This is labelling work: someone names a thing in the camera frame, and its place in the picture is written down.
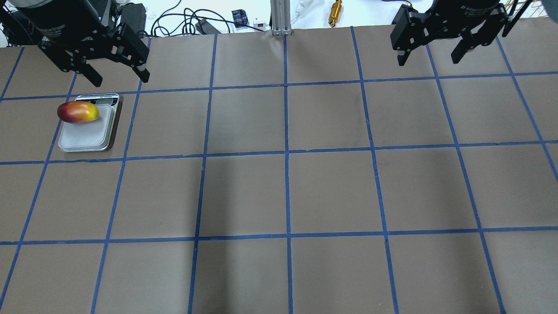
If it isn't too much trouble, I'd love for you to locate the silver digital kitchen scale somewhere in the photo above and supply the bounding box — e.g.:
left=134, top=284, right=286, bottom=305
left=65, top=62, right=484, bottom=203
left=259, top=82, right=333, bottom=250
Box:
left=58, top=93, right=122, bottom=153

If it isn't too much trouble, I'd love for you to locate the small blue black device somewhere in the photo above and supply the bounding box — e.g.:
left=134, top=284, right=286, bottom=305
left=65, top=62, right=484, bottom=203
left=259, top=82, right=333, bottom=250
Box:
left=231, top=9, right=248, bottom=28

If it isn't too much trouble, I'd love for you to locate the aluminium frame post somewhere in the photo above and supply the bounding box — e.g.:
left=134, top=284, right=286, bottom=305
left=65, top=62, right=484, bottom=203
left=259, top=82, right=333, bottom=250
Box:
left=270, top=0, right=293, bottom=36

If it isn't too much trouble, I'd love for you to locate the black power brick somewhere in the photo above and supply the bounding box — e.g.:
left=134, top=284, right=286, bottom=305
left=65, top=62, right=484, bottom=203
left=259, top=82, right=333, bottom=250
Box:
left=118, top=3, right=147, bottom=33

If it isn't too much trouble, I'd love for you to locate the red yellow mango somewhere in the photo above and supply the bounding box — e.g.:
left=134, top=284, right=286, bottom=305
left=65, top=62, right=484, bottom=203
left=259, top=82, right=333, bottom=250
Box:
left=57, top=101, right=100, bottom=124

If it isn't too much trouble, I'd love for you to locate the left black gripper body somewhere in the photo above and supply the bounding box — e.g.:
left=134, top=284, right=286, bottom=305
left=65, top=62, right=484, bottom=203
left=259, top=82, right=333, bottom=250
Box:
left=17, top=0, right=149, bottom=73

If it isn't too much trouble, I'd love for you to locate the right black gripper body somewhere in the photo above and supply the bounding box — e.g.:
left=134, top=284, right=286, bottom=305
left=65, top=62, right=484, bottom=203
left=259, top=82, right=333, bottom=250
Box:
left=390, top=0, right=510, bottom=51

